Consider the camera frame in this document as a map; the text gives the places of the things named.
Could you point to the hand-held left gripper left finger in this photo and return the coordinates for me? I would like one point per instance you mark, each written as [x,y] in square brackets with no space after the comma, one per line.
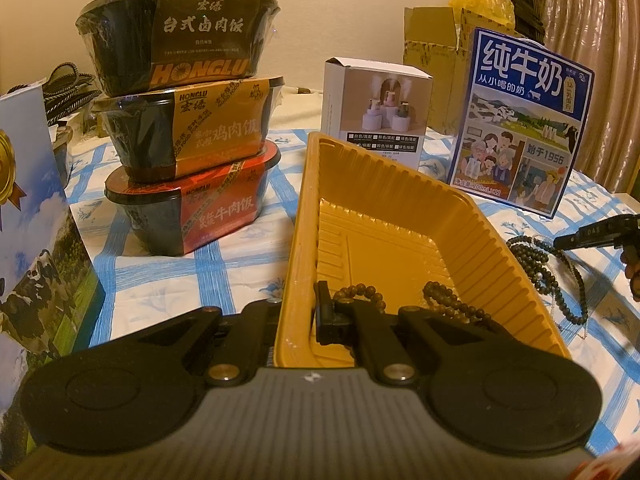
[250,321]

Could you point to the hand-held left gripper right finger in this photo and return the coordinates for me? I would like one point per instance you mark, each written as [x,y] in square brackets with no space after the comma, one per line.
[327,321]

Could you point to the yellow label instant rice bowl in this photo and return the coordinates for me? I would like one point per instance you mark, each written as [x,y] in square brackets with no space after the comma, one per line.
[215,132]

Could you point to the yellow plastic bag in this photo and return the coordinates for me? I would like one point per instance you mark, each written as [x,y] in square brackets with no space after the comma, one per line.
[482,7]

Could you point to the yellow plastic tray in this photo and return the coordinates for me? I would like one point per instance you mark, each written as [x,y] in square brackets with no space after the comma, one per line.
[370,225]

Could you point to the red label instant rice bowl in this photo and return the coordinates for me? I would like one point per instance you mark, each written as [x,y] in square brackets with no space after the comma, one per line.
[220,210]

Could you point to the black instant rice bowl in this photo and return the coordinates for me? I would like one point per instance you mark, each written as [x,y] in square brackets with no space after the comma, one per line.
[120,45]

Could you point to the cow print milk carton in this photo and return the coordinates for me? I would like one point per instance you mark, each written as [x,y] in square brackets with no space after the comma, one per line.
[35,240]

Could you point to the person's right hand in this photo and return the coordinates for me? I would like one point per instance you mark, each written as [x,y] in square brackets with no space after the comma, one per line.
[634,282]

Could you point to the blue illustrated milk carton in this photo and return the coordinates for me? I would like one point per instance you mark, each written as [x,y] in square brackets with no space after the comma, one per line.
[520,120]

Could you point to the brown cardboard box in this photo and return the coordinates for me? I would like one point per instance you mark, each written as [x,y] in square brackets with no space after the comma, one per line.
[435,85]

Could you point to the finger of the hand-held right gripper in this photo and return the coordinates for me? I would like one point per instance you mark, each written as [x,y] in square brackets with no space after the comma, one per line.
[595,232]

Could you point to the beige curtain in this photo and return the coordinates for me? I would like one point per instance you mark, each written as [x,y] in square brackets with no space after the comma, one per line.
[600,60]

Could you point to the small white product box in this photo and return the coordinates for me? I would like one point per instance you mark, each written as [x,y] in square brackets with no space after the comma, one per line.
[375,105]

